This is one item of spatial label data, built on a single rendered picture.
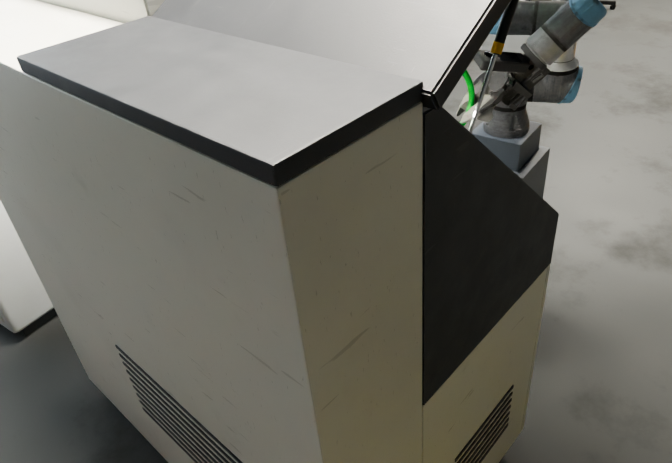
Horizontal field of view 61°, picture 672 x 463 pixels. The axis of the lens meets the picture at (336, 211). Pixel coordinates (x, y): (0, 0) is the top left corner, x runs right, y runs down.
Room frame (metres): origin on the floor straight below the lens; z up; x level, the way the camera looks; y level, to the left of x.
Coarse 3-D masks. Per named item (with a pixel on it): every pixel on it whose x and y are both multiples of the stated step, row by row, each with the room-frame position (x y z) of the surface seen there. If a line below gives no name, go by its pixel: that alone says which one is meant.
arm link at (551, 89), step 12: (552, 0) 1.64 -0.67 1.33; (564, 0) 1.60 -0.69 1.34; (564, 60) 1.62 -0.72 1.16; (576, 60) 1.64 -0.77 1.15; (552, 72) 1.62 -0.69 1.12; (564, 72) 1.60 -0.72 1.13; (576, 72) 1.62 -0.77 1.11; (540, 84) 1.64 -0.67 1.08; (552, 84) 1.62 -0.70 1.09; (564, 84) 1.61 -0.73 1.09; (576, 84) 1.60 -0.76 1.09; (540, 96) 1.63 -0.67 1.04; (552, 96) 1.62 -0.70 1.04; (564, 96) 1.61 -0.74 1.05
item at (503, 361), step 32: (544, 288) 1.13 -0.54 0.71; (512, 320) 1.00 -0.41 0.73; (480, 352) 0.90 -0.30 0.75; (512, 352) 1.02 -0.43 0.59; (448, 384) 0.80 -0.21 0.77; (480, 384) 0.91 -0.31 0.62; (512, 384) 1.04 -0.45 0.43; (448, 416) 0.81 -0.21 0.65; (480, 416) 0.92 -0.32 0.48; (512, 416) 1.06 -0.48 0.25; (448, 448) 0.81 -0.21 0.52; (480, 448) 0.93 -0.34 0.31
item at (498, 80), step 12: (528, 48) 1.17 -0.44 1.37; (528, 60) 1.17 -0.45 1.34; (492, 72) 1.21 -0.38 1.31; (504, 72) 1.18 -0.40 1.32; (528, 72) 1.18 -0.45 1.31; (540, 72) 1.18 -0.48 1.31; (492, 84) 1.18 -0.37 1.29; (504, 84) 1.15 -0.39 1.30; (516, 84) 1.16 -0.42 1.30; (528, 84) 1.18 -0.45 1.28; (504, 96) 1.17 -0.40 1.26; (516, 96) 1.18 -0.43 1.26; (528, 96) 1.17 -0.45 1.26; (516, 108) 1.17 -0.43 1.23
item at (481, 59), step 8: (480, 56) 1.16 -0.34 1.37; (488, 56) 1.15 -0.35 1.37; (504, 56) 1.17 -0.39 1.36; (512, 56) 1.18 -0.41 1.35; (520, 56) 1.18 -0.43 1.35; (480, 64) 1.15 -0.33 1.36; (488, 64) 1.14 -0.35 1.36; (496, 64) 1.14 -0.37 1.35; (504, 64) 1.15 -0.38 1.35; (512, 64) 1.15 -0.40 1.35; (520, 64) 1.15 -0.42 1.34; (528, 64) 1.16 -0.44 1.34; (520, 72) 1.16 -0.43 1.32
